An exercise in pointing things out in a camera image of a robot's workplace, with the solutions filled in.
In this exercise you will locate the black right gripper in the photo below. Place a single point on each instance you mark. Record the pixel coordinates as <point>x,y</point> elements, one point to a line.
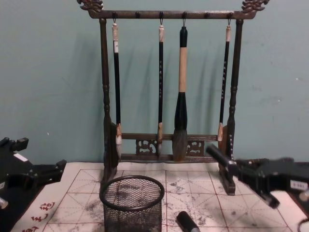
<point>272,174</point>

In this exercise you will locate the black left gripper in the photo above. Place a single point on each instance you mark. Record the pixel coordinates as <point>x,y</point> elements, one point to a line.
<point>17,174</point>

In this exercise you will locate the white felt mat red grid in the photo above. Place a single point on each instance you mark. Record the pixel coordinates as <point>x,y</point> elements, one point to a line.
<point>193,193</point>

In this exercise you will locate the black cylinder with silver band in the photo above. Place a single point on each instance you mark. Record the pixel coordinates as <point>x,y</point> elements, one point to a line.
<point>187,222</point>

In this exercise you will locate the thin black calligraphy brush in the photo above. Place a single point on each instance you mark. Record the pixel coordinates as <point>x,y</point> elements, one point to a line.
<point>225,72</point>
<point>160,84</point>

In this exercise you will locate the black brush with white label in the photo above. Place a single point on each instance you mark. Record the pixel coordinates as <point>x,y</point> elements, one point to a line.
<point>117,84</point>

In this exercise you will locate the dark carved wooden brush rack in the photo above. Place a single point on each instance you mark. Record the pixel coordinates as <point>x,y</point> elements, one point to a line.
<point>105,72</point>

